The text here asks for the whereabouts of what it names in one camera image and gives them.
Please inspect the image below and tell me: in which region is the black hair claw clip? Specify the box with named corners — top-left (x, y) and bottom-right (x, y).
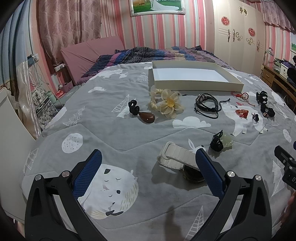
top-left (256, 91), bottom-right (268, 105)

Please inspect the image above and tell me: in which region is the grey cartoon print bedsheet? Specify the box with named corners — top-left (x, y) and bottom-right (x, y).
top-left (21, 63), bottom-right (295, 240)

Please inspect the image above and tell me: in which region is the black beaded scrunchie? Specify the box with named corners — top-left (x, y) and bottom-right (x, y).
top-left (260, 104), bottom-right (275, 118)

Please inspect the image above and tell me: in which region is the framed wedding picture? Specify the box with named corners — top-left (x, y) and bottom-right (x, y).
top-left (129, 0), bottom-right (186, 16)

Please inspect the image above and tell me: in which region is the black thin cord bracelet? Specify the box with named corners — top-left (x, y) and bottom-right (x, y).
top-left (218, 98), bottom-right (231, 110)

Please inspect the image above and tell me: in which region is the pink patterned curtain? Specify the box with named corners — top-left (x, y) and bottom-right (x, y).
top-left (38, 0), bottom-right (101, 65)

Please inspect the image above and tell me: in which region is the wooden desk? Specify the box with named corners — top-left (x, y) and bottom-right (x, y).
top-left (261, 65), bottom-right (295, 102)

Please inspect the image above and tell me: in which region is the white wardrobe with decals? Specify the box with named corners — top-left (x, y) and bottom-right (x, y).
top-left (213, 0), bottom-right (265, 76)

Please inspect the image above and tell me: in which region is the white band wristwatch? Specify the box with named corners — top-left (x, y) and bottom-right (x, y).
top-left (157, 142), bottom-right (206, 184)

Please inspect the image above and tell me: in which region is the cream flower hair scrunchie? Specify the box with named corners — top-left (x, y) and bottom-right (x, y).
top-left (149, 86), bottom-right (185, 119)

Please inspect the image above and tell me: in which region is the red string bracelet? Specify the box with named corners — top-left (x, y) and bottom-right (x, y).
top-left (231, 91), bottom-right (255, 107)

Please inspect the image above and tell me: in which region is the striped purple blue quilt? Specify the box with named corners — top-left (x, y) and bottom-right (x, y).
top-left (80, 46), bottom-right (234, 82)

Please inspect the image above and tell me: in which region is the pink headboard cushion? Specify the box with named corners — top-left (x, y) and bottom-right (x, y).
top-left (61, 36), bottom-right (124, 85)

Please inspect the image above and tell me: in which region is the jade pendant black cord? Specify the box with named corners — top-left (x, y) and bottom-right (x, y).
top-left (210, 129), bottom-right (234, 152)

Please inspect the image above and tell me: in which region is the brown teardrop pendant black cord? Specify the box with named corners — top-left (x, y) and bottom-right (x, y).
top-left (128, 99), bottom-right (156, 124)

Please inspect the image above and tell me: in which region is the white shallow tray box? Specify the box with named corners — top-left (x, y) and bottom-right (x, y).
top-left (152, 60), bottom-right (244, 92)

